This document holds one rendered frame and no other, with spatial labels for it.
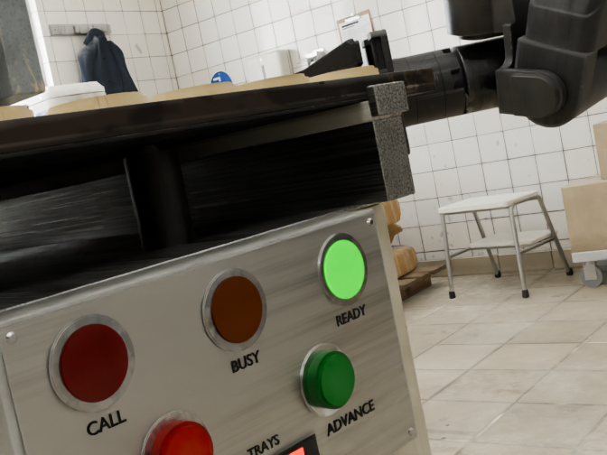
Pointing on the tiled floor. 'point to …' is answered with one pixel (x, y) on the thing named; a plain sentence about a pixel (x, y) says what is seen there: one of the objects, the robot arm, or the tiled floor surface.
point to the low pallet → (417, 280)
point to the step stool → (502, 233)
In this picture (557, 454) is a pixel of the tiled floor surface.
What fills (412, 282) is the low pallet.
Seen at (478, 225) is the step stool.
